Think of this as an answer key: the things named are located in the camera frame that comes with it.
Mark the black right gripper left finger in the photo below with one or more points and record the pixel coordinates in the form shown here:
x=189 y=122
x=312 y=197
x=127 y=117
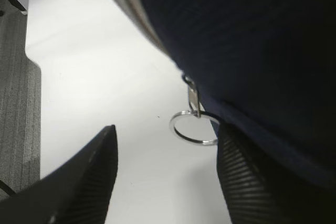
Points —
x=79 y=191

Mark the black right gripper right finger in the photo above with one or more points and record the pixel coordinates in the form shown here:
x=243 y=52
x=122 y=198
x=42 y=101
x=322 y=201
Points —
x=257 y=189

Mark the navy insulated lunch bag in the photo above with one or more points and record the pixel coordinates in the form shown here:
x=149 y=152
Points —
x=267 y=66

